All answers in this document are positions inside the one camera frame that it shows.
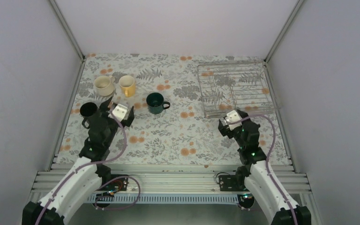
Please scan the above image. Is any black matte mug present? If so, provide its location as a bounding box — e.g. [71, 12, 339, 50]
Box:
[80, 102, 98, 129]

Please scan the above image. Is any beige white ceramic mug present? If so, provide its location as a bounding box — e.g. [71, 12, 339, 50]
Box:
[94, 75, 115, 97]

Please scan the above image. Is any yellow white cup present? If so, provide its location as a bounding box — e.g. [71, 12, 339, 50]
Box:
[119, 75, 136, 98]

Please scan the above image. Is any dark green mug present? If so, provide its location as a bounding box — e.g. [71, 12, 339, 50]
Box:
[146, 92, 171, 114]

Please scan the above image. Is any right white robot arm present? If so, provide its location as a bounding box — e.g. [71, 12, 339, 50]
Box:
[218, 110, 312, 225]

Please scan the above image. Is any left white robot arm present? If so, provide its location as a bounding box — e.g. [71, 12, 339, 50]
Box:
[21, 98, 135, 225]

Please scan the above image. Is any floral patterned table mat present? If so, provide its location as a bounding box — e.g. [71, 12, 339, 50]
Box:
[57, 53, 288, 166]

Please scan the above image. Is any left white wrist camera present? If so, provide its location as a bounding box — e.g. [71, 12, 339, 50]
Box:
[108, 103, 128, 121]

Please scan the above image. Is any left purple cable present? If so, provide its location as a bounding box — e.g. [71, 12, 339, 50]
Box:
[34, 112, 142, 225]

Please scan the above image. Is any purple cable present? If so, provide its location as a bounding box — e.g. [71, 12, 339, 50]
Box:
[229, 114, 299, 225]
[34, 112, 142, 225]

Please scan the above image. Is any metal wire dish rack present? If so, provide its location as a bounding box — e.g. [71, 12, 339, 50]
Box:
[197, 61, 278, 119]

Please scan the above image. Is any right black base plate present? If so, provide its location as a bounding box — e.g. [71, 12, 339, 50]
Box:
[218, 174, 247, 192]

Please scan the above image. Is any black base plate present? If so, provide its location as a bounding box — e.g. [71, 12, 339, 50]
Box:
[98, 174, 128, 192]
[218, 174, 247, 192]

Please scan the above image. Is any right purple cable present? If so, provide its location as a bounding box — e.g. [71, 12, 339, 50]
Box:
[229, 114, 299, 225]

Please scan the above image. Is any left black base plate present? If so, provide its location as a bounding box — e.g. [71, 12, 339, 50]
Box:
[98, 174, 128, 192]

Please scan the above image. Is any aluminium mounting rail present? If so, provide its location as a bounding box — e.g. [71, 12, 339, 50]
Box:
[32, 164, 312, 195]

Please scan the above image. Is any slotted grey cable duct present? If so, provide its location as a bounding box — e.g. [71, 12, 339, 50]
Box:
[97, 194, 239, 204]

